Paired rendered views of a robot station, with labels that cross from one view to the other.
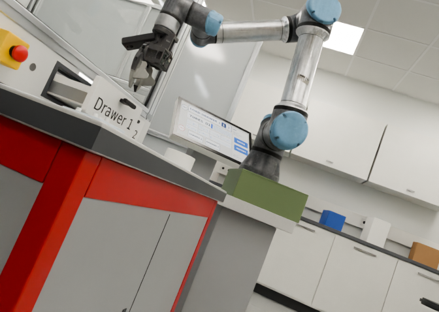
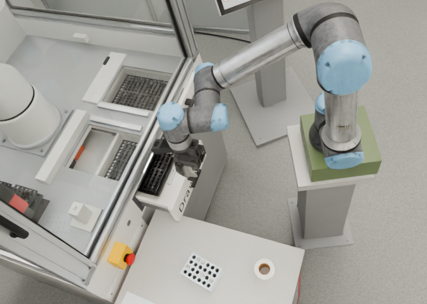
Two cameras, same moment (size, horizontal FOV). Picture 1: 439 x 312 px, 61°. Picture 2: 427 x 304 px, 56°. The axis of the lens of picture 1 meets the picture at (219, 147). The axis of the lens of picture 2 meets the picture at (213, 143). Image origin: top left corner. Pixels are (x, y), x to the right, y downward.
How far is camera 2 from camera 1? 152 cm
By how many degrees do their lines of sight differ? 66
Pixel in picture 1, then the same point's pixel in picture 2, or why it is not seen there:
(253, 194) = (328, 176)
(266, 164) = not seen: hidden behind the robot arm
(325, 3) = (343, 76)
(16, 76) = (128, 236)
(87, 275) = not seen: outside the picture
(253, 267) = (347, 191)
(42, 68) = (131, 213)
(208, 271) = (314, 201)
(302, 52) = (333, 109)
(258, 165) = not seen: hidden behind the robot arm
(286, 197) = (359, 168)
